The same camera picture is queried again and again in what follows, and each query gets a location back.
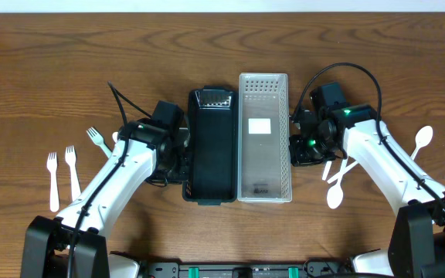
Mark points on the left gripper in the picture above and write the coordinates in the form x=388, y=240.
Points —
x=181, y=155

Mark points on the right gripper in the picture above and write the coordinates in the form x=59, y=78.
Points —
x=300, y=150

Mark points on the white spoon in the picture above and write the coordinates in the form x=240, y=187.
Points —
x=335, y=194
x=422, y=139
x=326, y=170
x=344, y=168
x=114, y=136

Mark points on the black plastic basket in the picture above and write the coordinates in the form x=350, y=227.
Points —
x=212, y=150

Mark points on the clear plastic basket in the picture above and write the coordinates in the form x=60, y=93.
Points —
x=264, y=170

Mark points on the pale green plastic fork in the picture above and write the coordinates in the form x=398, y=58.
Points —
x=98, y=140

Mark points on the white plastic fork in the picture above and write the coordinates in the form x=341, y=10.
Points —
x=70, y=158
x=51, y=165

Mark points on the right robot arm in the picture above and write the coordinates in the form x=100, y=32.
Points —
x=417, y=245

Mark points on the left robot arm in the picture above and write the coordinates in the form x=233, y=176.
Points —
x=74, y=243

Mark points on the white label sticker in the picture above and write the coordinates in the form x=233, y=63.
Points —
x=259, y=126

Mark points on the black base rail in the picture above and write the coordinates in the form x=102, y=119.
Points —
x=309, y=269

